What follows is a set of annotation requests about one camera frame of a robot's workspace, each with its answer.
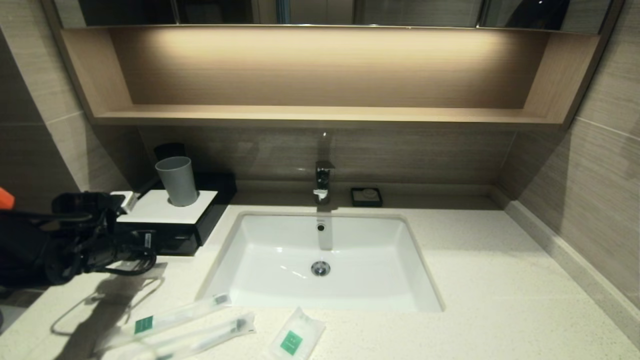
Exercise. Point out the black box with white top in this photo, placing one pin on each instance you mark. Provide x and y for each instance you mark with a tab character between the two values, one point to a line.
170	207

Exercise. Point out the small sachet green label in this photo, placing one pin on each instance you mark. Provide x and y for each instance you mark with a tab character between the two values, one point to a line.
291	342

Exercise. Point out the dental kit packet green label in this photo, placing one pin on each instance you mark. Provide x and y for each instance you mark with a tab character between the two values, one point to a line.
144	325

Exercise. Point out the black soap dish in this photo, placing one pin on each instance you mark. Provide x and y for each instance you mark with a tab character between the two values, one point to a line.
356	201

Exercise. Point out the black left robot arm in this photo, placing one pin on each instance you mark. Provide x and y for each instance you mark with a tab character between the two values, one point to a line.
25	250

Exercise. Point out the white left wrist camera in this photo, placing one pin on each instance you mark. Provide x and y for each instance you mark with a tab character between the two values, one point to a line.
125	201

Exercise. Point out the mirror cabinet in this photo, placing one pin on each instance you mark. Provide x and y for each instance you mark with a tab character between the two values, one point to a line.
400	11

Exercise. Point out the chrome faucet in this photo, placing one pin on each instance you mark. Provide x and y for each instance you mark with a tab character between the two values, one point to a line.
323	179

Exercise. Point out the small round soap bar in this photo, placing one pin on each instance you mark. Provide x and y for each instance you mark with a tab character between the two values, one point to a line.
369	192

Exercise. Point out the grey plastic cup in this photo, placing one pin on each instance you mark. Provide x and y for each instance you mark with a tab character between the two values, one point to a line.
176	181

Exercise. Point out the chrome sink drain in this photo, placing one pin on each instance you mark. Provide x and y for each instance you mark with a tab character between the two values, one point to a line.
320	268

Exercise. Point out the white sink basin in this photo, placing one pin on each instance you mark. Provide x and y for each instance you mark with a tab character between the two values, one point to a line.
280	270

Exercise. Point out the clear toothbrush packet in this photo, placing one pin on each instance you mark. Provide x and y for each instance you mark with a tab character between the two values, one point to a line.
210	336

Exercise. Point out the wooden wall shelf niche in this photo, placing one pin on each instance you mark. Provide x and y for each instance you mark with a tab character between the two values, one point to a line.
320	114

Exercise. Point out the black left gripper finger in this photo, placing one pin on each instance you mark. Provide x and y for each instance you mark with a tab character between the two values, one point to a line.
136	238
136	253

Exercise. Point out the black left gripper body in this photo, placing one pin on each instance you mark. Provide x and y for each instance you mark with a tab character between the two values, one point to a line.
97	247

